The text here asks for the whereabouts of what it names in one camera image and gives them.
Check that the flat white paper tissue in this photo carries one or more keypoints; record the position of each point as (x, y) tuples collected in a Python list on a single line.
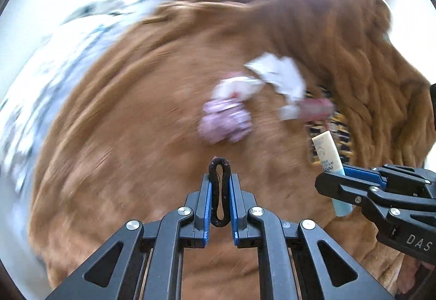
[(281, 76)]

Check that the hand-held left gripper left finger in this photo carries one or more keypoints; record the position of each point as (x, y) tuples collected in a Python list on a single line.
[(204, 204)]

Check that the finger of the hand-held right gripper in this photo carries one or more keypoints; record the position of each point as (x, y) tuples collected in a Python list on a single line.
[(340, 189), (361, 174)]

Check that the cream and teal tube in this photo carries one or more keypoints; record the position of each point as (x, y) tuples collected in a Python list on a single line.
[(323, 150)]

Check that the purple scrunchie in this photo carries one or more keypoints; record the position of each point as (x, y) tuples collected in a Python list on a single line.
[(224, 122)]

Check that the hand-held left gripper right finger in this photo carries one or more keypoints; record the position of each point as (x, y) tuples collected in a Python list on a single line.
[(234, 204)]

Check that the person's right hand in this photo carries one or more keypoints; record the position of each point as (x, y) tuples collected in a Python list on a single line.
[(408, 272)]

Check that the pink clear bottle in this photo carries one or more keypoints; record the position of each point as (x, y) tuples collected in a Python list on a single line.
[(310, 109)]

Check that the brown fleece blanket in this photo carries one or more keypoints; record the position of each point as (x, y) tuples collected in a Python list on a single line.
[(136, 133)]

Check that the white plastic wrapper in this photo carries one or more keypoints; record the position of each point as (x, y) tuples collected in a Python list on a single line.
[(238, 87)]

